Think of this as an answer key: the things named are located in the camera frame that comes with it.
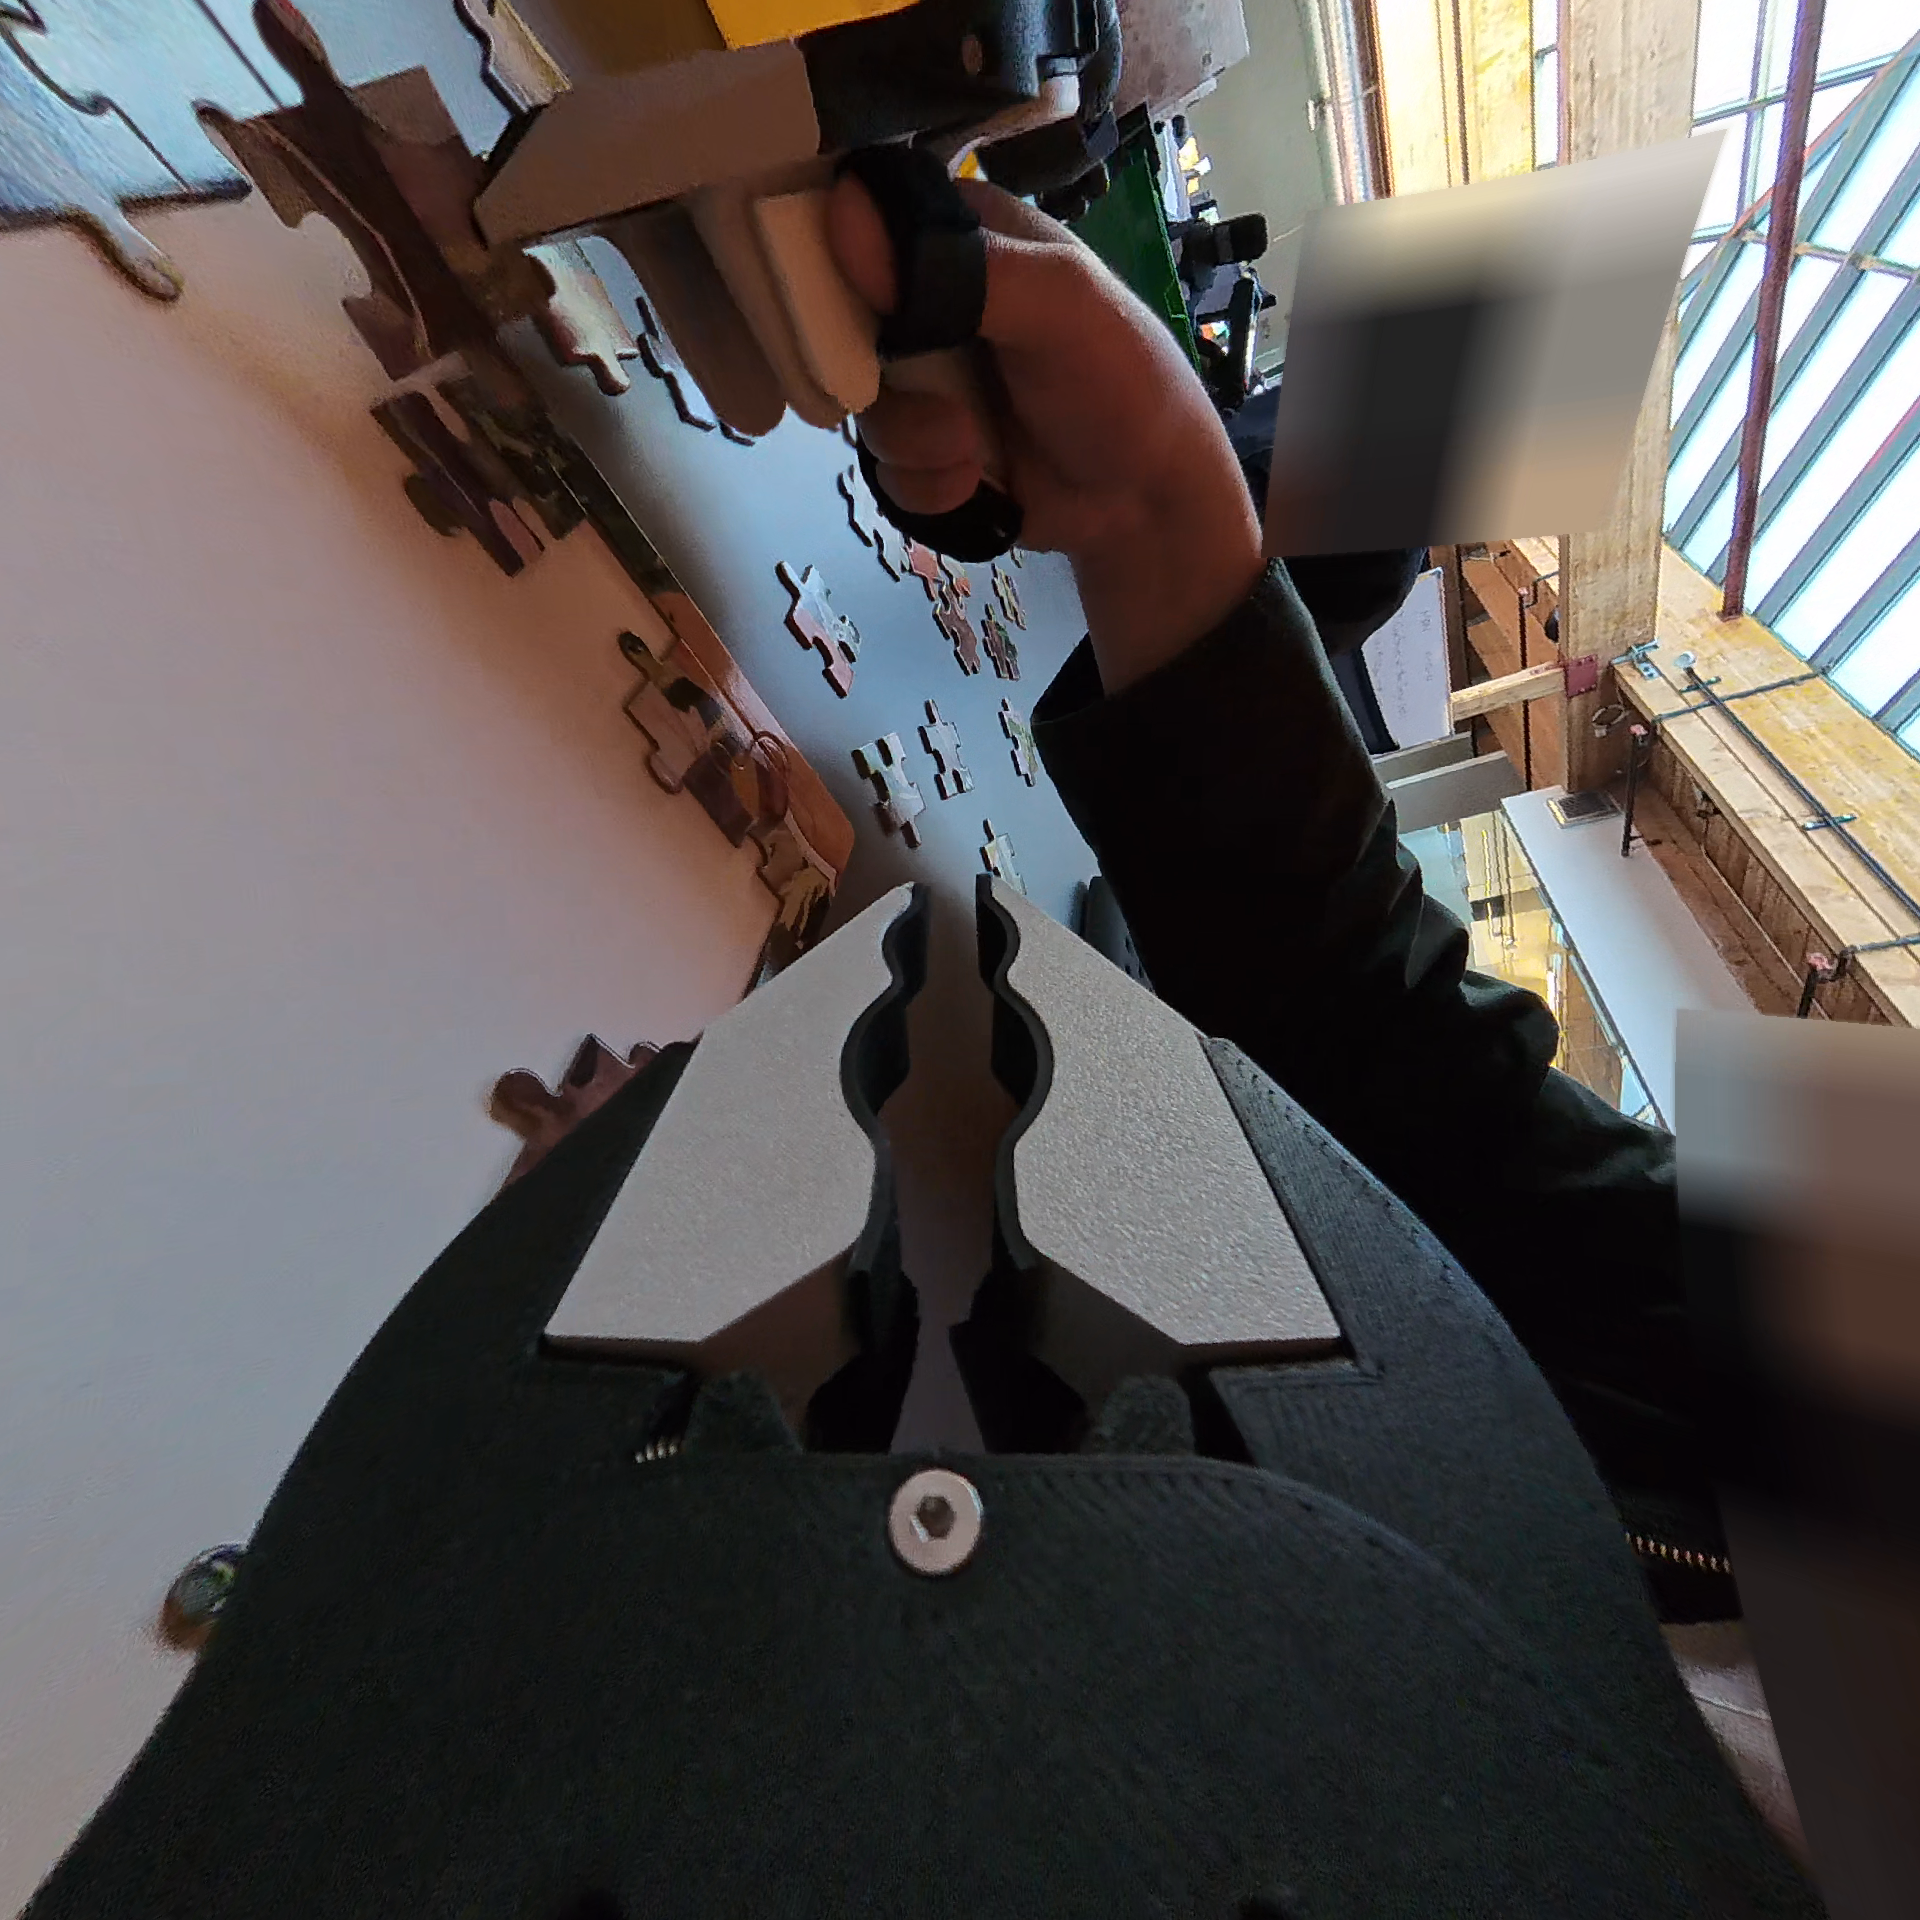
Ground whiteboard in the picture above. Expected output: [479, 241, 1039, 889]
[1359, 568, 1456, 752]

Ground green box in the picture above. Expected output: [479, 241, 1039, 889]
[1072, 96, 1203, 367]

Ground red metal pipe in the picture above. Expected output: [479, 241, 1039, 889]
[1722, 0, 1828, 619]

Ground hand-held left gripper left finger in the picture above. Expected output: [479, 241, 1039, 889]
[545, 881, 929, 1419]

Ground person's right hand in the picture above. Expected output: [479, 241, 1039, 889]
[823, 157, 1265, 694]

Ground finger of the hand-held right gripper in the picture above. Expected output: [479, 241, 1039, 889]
[479, 41, 847, 252]

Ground wooden window ledge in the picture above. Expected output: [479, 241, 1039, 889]
[1612, 545, 1920, 1029]

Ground large window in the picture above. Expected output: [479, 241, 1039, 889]
[1657, 0, 1920, 752]

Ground partly assembled jigsaw puzzle board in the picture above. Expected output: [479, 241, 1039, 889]
[0, 0, 860, 1920]

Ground wooden pillar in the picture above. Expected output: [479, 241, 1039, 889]
[1559, 0, 1706, 798]

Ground puzzle pieces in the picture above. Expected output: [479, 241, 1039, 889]
[631, 300, 1051, 902]

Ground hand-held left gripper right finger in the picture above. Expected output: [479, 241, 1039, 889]
[977, 873, 1345, 1419]

